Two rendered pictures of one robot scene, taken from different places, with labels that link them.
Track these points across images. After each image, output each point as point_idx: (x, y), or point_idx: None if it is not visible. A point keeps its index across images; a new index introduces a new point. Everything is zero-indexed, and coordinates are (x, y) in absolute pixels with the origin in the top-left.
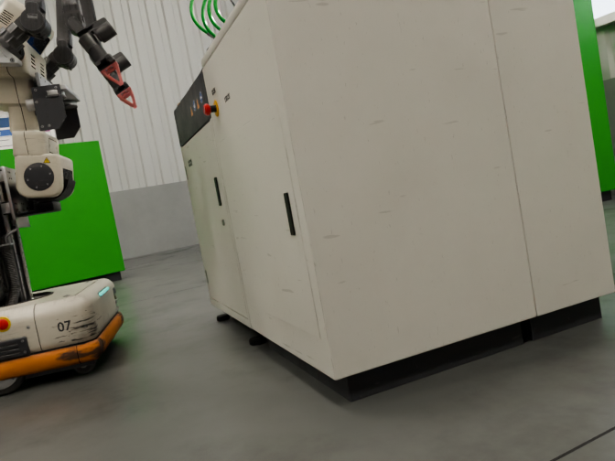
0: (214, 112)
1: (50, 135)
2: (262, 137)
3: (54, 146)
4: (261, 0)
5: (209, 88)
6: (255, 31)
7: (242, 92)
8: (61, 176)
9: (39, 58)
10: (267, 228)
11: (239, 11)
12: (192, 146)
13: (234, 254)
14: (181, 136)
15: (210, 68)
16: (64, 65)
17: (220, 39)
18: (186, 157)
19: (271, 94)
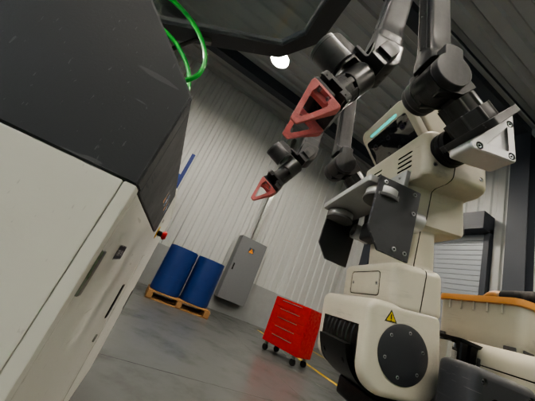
0: (158, 235)
1: (365, 265)
2: (144, 266)
3: (369, 281)
4: (168, 223)
5: (165, 214)
6: (165, 228)
7: (156, 241)
8: (320, 325)
9: (398, 154)
10: (118, 312)
11: (172, 213)
12: (140, 231)
13: (77, 370)
14: (153, 181)
15: (170, 208)
16: (422, 110)
17: (173, 207)
18: (123, 232)
19: (152, 252)
